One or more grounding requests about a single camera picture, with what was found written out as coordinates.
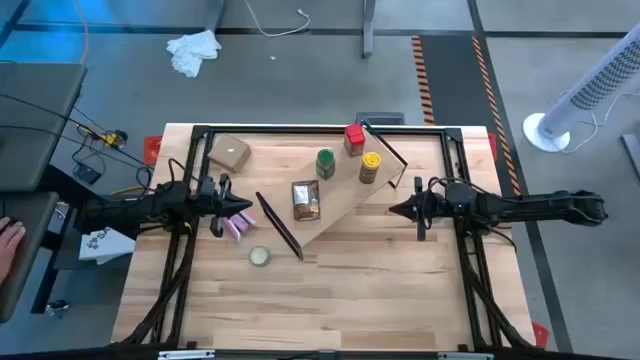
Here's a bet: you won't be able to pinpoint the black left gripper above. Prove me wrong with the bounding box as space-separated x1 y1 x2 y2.
199 173 254 237

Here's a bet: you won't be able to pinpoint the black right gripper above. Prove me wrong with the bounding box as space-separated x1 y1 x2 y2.
388 176 444 242

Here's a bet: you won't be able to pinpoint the yellow lid spice jar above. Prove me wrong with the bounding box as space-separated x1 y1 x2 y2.
358 151 383 185

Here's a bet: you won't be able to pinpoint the wooden shelf black metal legs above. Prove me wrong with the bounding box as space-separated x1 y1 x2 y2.
255 119 409 261

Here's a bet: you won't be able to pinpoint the brown spice pouch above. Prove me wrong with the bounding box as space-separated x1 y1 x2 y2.
291 179 322 222

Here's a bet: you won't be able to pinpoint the red box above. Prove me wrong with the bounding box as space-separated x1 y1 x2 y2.
343 123 367 158

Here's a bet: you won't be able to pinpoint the green lid spice jar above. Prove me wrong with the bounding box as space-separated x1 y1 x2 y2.
315 148 337 181

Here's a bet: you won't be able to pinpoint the pink white stapler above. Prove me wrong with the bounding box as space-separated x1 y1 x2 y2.
222 209 258 243

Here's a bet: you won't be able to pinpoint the small cardboard box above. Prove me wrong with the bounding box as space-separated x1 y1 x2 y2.
207 133 253 174

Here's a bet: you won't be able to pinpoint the small round candle tin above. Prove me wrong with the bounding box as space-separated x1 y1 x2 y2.
248 245 273 268

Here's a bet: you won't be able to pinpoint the grey floor outlet box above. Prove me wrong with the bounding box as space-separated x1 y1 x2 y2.
355 111 406 126

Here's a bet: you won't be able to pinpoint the red corner tag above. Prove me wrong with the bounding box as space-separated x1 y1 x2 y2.
531 322 550 350
143 134 164 167

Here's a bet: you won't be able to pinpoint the white printed paper bag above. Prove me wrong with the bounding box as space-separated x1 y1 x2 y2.
78 227 137 266

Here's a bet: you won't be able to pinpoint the black power adapter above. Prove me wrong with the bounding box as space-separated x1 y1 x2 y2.
73 163 103 185

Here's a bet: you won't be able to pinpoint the white crumpled cloth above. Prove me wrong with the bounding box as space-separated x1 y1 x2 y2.
165 28 223 79

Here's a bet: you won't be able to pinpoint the grey table leg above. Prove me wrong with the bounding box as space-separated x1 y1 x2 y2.
361 0 377 59
204 0 227 34

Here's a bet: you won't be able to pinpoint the grey desk top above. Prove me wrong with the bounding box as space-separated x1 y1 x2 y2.
0 62 89 194
0 192 60 324

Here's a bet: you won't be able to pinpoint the small black floor clamp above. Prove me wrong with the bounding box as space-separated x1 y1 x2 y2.
44 298 71 317

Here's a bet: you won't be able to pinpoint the white tower fan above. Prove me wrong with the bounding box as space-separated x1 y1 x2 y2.
522 37 640 154

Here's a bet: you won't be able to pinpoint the grey desk foot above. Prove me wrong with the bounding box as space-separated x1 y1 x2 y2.
619 133 640 181

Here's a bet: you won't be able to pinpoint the person's hand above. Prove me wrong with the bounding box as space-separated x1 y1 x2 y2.
0 216 27 286

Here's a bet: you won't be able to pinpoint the black striped floor cable cover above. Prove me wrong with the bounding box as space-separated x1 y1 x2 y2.
410 34 524 196

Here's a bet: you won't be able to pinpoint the yellow cable connector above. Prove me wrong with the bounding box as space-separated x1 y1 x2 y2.
102 129 129 150

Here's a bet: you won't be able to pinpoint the silver metal bracket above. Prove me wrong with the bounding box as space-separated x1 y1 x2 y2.
438 351 495 360
158 349 216 360

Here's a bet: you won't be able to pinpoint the white floor cable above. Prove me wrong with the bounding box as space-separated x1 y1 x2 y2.
243 0 312 38

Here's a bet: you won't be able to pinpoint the white fan cable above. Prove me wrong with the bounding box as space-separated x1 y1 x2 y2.
559 89 640 154

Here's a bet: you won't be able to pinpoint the orange cable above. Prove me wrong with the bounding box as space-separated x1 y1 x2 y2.
73 0 90 65

